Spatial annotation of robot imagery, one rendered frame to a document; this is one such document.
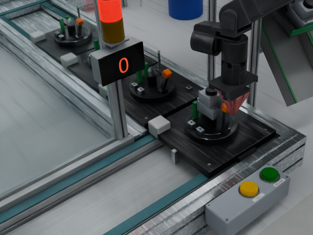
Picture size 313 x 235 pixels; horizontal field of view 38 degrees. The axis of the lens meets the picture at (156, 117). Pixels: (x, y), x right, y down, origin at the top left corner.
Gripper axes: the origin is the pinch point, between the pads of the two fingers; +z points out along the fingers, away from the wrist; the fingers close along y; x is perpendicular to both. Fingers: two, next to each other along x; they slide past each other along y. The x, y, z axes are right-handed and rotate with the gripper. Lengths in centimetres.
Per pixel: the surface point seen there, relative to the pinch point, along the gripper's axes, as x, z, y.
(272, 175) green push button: 14.6, 9.8, 1.3
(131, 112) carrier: -28.6, 9.4, 10.8
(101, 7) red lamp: -18.4, -27.8, 21.2
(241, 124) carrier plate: -3.6, 9.7, -7.6
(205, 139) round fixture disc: -4.0, 7.9, 5.2
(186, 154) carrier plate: -4.4, 9.8, 11.2
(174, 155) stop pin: -7.3, 11.2, 12.6
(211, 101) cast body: -5.7, -0.9, 1.4
